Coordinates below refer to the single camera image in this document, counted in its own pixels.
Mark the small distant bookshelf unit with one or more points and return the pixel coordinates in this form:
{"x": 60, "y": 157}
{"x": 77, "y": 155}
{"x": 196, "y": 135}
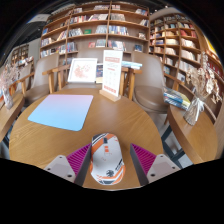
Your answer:
{"x": 20, "y": 53}

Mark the wide wooden bookshelf unit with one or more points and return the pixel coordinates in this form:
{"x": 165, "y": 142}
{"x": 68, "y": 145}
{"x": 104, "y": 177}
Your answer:
{"x": 96, "y": 28}

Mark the dark cover book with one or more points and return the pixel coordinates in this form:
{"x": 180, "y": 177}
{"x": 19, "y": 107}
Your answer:
{"x": 99, "y": 71}

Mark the white orange sign wooden base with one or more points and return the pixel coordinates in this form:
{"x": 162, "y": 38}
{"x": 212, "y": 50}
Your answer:
{"x": 111, "y": 73}

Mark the white framed floral picture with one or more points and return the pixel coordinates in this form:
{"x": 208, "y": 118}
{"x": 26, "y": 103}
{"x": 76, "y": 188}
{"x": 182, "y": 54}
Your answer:
{"x": 82, "y": 70}

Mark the light blue book stack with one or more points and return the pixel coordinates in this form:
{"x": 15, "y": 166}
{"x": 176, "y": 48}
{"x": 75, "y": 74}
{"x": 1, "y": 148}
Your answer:
{"x": 131, "y": 64}

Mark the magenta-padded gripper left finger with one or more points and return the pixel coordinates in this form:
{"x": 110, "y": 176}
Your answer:
{"x": 77, "y": 160}

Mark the round wooden side table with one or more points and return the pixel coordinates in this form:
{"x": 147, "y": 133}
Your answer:
{"x": 200, "y": 140}
{"x": 10, "y": 116}

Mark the brown armchair with wooden arms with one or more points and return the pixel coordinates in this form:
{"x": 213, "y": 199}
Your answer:
{"x": 88, "y": 53}

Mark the stack of colourful books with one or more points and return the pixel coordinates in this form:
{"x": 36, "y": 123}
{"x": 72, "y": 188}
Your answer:
{"x": 176, "y": 98}

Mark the white orange patterned computer mouse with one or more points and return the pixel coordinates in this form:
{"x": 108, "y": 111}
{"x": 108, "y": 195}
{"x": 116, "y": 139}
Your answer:
{"x": 107, "y": 160}

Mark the angled wooden bookshelf unit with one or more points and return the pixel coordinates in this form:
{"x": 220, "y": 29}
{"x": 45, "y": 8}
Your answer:
{"x": 180, "y": 43}

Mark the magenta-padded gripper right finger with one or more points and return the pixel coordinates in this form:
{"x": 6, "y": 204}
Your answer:
{"x": 144, "y": 160}

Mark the light blue pink mouse pad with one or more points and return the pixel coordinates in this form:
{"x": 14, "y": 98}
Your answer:
{"x": 61, "y": 111}

